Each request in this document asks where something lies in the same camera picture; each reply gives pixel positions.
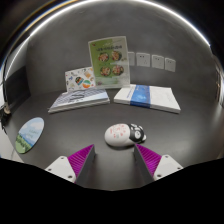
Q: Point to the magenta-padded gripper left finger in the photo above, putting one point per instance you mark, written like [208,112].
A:
[80,160]

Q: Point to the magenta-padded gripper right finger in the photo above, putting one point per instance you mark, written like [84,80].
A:
[148,160]

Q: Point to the white panda-print computer mouse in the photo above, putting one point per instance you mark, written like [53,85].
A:
[118,135]

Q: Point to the round landscape-print mouse pad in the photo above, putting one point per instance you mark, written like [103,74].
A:
[29,135]

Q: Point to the grey striped cover book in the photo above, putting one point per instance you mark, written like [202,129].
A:
[78,99]

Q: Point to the white book with blue band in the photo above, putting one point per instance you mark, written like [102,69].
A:
[148,97]

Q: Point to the white card with colourful stickers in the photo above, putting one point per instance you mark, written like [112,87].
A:
[80,80]

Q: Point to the black flat panel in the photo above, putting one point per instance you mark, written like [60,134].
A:
[20,88]

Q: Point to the green food menu sign stand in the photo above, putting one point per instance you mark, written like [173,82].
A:
[108,61]

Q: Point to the white wall socket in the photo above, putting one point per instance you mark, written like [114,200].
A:
[157,61]
[170,64]
[143,59]

